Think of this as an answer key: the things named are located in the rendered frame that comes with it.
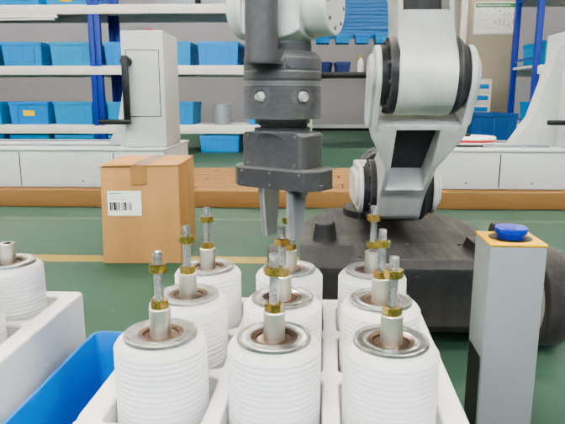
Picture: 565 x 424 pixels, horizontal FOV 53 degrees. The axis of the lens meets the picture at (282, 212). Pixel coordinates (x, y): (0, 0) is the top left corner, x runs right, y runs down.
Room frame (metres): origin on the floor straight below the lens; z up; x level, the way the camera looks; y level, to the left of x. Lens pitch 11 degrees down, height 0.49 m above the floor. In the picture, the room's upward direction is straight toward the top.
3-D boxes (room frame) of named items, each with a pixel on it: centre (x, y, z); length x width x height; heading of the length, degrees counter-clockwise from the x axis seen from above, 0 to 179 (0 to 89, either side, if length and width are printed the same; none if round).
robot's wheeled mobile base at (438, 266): (1.34, -0.27, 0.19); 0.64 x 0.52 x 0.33; 178
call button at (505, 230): (0.71, -0.30, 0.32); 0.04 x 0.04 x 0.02
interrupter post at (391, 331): (0.53, -0.11, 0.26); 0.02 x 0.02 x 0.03
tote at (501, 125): (5.08, -1.80, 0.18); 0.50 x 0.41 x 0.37; 2
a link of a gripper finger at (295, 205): (0.64, -0.02, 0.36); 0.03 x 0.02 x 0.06; 147
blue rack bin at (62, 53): (5.57, 1.94, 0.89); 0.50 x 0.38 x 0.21; 179
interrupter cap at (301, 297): (0.65, 0.00, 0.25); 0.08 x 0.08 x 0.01
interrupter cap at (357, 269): (0.76, -0.13, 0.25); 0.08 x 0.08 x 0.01
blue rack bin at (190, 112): (5.51, 1.01, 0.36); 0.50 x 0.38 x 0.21; 179
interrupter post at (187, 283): (0.66, 0.12, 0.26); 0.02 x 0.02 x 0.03
